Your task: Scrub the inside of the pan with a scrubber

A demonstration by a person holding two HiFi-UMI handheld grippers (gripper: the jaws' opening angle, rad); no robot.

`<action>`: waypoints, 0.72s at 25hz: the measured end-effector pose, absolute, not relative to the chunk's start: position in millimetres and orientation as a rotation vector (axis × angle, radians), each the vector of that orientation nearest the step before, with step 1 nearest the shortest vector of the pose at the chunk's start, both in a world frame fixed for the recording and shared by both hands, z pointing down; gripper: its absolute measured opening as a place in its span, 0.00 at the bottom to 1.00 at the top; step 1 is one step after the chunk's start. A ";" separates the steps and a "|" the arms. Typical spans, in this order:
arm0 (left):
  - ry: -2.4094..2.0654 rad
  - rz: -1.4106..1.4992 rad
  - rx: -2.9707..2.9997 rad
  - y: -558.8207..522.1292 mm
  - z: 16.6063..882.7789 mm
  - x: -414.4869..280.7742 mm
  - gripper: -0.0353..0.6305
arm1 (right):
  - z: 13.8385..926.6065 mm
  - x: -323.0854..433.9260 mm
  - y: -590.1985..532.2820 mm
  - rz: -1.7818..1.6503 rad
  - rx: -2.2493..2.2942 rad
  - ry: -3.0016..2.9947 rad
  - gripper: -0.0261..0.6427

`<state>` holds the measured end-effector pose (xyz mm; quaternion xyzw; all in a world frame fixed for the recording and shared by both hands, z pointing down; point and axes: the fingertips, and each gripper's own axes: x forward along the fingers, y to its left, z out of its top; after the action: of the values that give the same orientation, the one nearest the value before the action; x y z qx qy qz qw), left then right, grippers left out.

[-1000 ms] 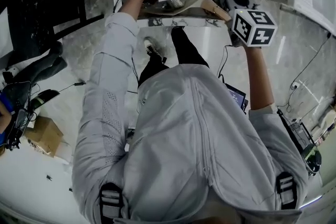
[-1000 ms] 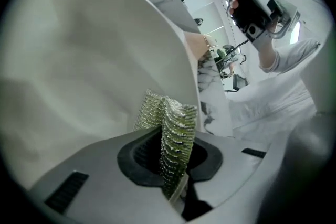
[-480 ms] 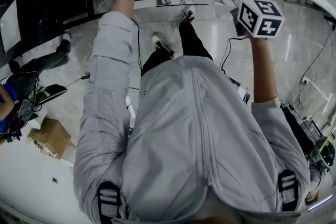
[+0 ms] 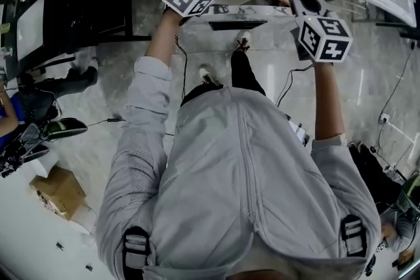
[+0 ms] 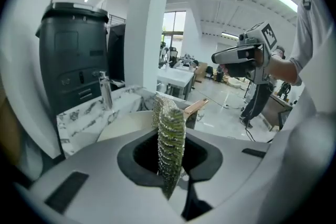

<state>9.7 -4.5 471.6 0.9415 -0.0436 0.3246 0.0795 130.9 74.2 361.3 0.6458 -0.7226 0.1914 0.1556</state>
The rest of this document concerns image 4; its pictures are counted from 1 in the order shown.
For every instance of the person's right forearm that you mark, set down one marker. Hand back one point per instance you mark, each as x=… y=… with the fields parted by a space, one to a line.
x=328 y=101

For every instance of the black device with green stripe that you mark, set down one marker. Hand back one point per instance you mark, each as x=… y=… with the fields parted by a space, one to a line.
x=65 y=128

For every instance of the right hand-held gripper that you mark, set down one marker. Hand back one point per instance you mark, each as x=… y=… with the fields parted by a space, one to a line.
x=325 y=39

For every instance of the person's black trousers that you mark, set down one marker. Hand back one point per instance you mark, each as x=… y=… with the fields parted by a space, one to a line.
x=243 y=72

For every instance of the person's white shoe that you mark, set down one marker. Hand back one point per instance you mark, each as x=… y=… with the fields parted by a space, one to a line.
x=208 y=73
x=243 y=40

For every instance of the black belt device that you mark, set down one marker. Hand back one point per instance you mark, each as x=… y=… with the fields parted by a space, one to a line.
x=298 y=129

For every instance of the white floor socket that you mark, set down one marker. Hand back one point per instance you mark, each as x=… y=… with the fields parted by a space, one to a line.
x=384 y=118

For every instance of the white rectangular basin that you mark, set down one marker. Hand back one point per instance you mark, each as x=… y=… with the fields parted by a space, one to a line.
x=31 y=29

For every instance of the black table with white panel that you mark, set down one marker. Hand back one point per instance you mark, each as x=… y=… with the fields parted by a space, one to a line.
x=82 y=10

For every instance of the small cardboard box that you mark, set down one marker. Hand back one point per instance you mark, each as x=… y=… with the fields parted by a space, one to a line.
x=59 y=193

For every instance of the person's grey zip jacket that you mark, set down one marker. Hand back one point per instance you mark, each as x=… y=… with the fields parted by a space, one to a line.
x=229 y=173

